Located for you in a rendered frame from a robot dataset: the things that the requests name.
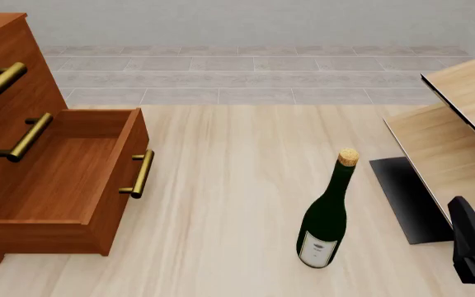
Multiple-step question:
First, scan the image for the pale wooden rack, black base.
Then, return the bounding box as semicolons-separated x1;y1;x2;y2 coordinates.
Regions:
369;50;475;246

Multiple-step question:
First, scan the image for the open red-brown wooden drawer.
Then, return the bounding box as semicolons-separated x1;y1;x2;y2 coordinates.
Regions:
0;106;151;257

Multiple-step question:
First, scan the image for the dark green corked wine bottle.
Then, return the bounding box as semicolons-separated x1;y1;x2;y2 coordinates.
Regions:
295;147;361;270

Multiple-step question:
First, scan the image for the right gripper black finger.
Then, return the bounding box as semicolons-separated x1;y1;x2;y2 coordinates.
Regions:
446;196;475;258

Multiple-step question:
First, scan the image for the brass handle of open drawer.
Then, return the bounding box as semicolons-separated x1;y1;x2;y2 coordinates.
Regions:
118;148;156;200

